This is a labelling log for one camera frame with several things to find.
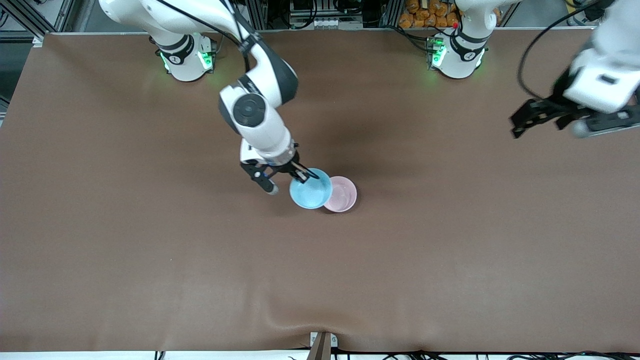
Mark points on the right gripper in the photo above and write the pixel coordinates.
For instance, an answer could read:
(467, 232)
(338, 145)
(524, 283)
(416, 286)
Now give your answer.
(288, 166)

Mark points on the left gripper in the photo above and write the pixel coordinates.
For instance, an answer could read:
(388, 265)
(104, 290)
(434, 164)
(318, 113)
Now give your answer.
(556, 102)

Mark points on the light blue bowl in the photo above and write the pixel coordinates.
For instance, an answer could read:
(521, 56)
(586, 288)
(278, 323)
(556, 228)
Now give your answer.
(310, 192)

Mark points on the pink bowl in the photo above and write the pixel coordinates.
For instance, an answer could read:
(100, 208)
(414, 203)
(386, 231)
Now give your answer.
(344, 197)

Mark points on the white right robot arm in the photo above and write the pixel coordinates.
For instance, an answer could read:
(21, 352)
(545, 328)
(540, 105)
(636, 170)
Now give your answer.
(260, 110)

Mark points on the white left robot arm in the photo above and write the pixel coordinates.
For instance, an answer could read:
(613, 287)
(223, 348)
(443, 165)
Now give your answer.
(460, 55)

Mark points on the brown table cloth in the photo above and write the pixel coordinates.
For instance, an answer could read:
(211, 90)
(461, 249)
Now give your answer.
(300, 280)

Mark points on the pile of orange objects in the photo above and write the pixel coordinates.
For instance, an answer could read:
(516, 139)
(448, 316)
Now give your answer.
(427, 14)

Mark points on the metal table clamp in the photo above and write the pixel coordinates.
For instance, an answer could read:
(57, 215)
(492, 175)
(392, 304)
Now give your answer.
(323, 345)

